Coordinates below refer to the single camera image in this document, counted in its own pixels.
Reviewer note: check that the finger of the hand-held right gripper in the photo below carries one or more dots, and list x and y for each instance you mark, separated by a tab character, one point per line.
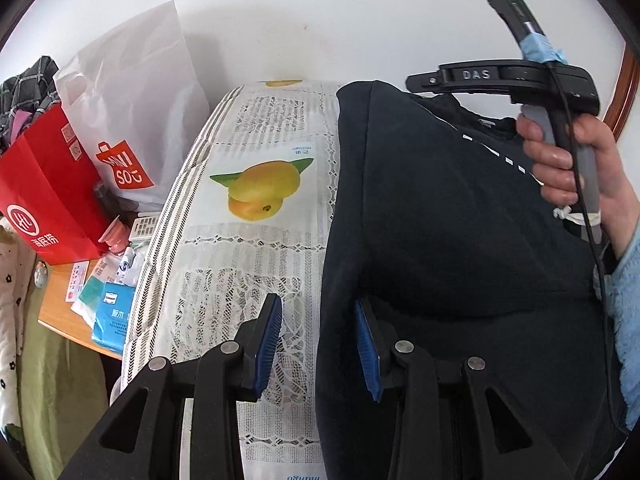
425	82

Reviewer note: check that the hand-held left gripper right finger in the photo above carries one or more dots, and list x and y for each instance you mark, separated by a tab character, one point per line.
367	350

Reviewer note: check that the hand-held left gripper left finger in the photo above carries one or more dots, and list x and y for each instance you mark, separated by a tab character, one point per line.
265	345

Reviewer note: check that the black garment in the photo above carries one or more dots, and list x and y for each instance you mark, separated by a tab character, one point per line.
450	220

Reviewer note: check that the person's right forearm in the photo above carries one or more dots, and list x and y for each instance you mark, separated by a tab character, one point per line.
630	310

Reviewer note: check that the person's right hand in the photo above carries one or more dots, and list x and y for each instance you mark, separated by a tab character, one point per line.
607	170

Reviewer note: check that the fruit printed table cover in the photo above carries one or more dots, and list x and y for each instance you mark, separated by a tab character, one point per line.
225	260

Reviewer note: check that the blue tissue pack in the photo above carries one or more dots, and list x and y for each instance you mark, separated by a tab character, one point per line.
114	317

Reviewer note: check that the small paper packets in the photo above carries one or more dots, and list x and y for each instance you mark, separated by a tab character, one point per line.
117	267

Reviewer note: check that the white remote control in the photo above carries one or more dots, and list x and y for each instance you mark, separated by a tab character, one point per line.
142	226

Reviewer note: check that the pink round container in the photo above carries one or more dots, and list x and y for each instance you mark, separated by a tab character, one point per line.
114	237

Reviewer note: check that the red and white card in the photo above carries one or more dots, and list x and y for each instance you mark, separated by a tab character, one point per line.
77	282

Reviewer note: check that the wooden nightstand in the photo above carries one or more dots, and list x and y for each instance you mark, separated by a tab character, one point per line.
60	315

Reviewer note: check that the green bed sheet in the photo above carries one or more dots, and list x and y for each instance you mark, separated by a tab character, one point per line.
55	395

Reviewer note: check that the dark small bottle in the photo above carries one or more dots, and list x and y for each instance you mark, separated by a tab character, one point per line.
105	199

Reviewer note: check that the small white round object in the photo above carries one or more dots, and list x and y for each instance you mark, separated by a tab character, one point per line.
41	275

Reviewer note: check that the floral white pillow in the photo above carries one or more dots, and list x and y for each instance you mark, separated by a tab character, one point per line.
10	310

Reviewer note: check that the red paper bag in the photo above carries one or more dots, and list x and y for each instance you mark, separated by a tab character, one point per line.
50	185

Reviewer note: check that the white plastic shopping bag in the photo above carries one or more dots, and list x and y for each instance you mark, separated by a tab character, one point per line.
140	90

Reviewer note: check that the grey plaid cloth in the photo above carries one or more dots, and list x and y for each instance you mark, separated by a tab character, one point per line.
25	90

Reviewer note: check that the brown wooden frame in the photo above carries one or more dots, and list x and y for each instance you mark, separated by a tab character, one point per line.
622	95

